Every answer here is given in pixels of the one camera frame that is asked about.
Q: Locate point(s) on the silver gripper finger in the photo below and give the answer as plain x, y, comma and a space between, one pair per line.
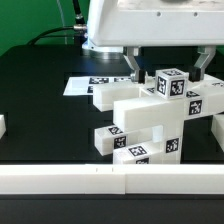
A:
137, 74
203, 56

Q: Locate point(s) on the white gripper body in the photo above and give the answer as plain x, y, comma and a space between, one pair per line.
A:
156, 22

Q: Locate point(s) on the white chair seat part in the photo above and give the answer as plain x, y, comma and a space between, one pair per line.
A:
169, 137

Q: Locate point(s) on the white tagged cube block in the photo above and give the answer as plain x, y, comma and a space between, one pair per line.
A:
170, 83

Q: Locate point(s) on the white chair back frame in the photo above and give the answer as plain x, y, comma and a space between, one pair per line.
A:
134, 107

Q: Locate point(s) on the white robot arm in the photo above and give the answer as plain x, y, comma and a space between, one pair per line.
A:
96, 50

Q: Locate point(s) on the white part at right edge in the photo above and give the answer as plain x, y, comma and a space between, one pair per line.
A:
218, 129

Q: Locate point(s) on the white part at edge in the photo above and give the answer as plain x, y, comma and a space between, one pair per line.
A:
218, 129
2, 126

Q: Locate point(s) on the white sheet with four tags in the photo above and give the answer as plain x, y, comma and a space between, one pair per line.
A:
79, 86

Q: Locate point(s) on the white part at left edge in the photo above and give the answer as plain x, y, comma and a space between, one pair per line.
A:
2, 126

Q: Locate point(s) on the white front rail fixture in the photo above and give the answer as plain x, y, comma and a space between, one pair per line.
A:
111, 179

